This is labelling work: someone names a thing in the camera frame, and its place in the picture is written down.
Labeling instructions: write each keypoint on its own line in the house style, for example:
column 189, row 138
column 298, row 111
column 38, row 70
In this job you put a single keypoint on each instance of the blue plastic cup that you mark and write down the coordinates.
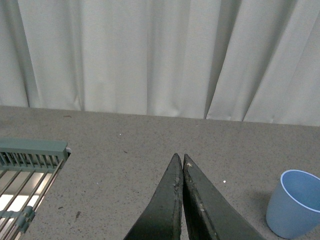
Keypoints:
column 294, row 207

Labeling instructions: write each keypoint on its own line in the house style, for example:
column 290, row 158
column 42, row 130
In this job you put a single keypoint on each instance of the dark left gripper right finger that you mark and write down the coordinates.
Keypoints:
column 208, row 214

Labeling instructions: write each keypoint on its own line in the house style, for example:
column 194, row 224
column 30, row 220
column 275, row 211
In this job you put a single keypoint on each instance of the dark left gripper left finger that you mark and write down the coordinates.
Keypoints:
column 162, row 218

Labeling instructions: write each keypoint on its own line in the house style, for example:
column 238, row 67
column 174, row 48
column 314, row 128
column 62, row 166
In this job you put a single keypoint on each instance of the green dish drying rack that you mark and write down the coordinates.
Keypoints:
column 28, row 168

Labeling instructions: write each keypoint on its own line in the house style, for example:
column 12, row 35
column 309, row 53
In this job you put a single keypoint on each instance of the white curtain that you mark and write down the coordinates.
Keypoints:
column 235, row 60

